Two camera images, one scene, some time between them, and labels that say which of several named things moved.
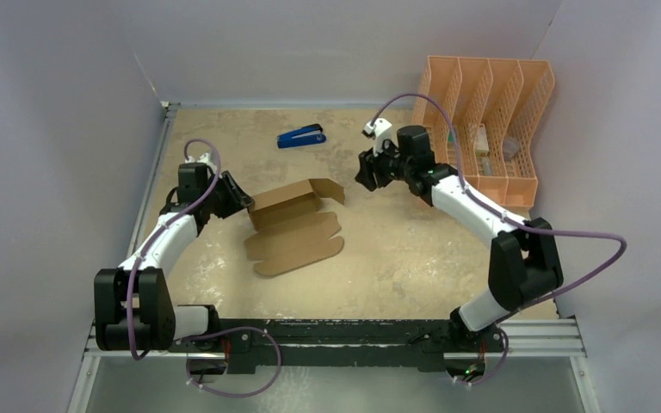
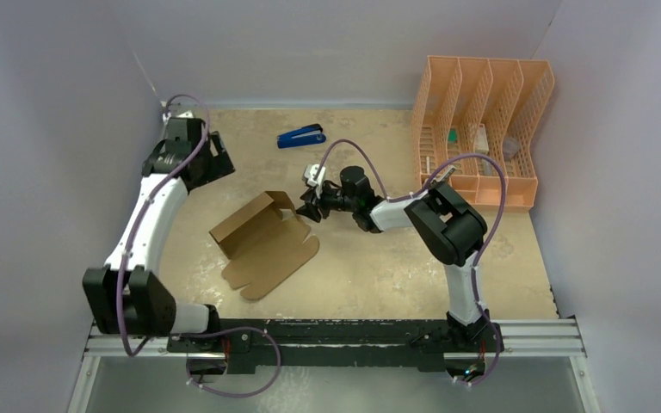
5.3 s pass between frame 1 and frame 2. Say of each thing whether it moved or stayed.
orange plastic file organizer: stayed
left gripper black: moved
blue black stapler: stayed
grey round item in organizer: stayed
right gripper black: moved
